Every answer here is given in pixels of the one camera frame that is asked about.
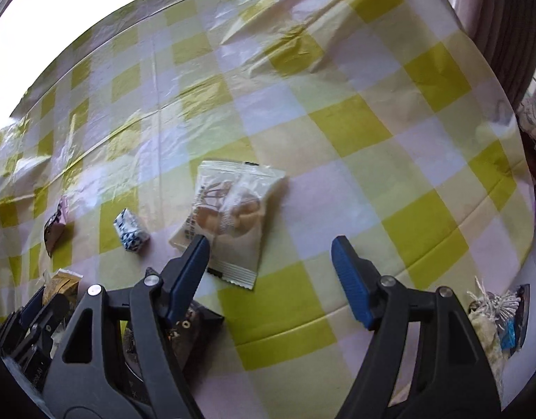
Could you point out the yellow snack packet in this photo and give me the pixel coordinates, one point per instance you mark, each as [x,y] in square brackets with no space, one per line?
[65,286]

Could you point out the white lace curtain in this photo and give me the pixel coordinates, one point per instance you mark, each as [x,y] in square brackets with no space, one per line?
[534,122]

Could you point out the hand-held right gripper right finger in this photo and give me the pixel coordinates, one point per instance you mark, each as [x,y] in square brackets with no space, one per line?
[353,283]

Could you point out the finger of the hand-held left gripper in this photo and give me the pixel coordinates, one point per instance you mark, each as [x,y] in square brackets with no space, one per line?
[32,310]
[51,314]

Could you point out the blue snack packet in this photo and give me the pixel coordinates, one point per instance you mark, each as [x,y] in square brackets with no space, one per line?
[511,336]

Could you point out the small blue white candy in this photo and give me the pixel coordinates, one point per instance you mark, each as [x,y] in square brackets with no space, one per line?
[130,229]

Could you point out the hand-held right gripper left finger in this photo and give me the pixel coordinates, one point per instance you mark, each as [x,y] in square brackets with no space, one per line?
[187,279]

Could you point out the cream biscuit snack packet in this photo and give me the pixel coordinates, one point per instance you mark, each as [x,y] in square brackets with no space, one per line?
[233,209]

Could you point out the dark brown snack packet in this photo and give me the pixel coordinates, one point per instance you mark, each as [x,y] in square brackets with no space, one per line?
[198,327]

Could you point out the pink dark-print snack bar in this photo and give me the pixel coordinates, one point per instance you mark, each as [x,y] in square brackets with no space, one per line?
[56,225]

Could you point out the yellow checked plastic tablecloth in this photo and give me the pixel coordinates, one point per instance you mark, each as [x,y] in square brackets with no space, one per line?
[337,139]

